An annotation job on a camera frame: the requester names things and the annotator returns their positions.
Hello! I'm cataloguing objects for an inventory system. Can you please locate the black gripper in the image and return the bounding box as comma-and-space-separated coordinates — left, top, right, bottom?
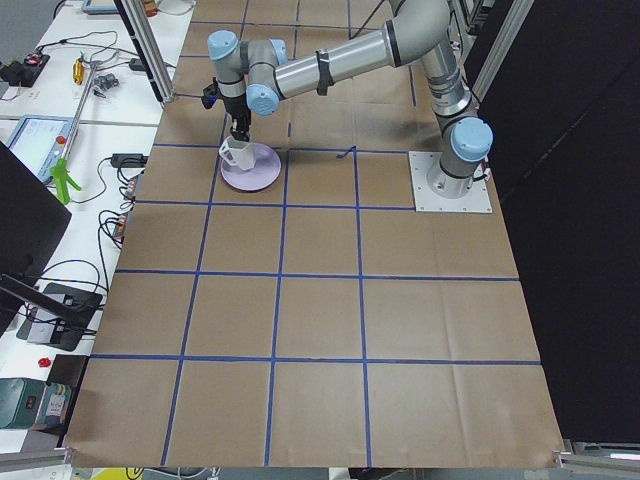
222, 95, 251, 142

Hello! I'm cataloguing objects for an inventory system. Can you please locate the white faceted cup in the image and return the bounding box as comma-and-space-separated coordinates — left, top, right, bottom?
219, 136, 256, 171

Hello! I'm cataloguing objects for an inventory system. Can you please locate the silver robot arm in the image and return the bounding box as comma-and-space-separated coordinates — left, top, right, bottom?
201, 1, 494, 199

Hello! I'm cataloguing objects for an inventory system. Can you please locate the lilac round plate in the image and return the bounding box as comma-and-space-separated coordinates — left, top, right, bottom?
221, 143, 281, 192

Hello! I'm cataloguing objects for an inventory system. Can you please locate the black power adapter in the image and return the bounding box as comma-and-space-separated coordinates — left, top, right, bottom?
110, 153, 148, 168

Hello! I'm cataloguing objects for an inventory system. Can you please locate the yellow hand tool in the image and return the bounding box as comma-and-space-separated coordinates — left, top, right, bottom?
72, 58, 85, 85

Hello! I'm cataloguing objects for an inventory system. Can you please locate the teach pendant tablet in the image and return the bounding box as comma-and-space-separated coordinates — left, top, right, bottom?
7, 115, 72, 184

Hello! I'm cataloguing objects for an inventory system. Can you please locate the black monitor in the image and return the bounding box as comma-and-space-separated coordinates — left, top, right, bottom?
0, 141, 73, 337

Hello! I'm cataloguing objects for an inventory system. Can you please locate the black monitor stand base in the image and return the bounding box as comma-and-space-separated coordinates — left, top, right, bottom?
17, 283, 103, 352

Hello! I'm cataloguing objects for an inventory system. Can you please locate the green box device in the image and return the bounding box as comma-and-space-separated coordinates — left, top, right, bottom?
1, 378, 47, 430

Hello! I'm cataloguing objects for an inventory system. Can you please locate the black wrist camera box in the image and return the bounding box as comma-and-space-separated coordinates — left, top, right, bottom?
201, 77, 219, 110

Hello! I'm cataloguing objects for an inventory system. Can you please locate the aluminium frame post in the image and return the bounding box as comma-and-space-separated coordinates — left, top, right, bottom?
114, 0, 175, 104

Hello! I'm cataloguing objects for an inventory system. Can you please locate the green handled reach grabber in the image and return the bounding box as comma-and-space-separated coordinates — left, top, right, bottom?
50, 61, 98, 205

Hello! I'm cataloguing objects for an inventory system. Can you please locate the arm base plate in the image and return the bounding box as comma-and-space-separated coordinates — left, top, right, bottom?
408, 151, 493, 214

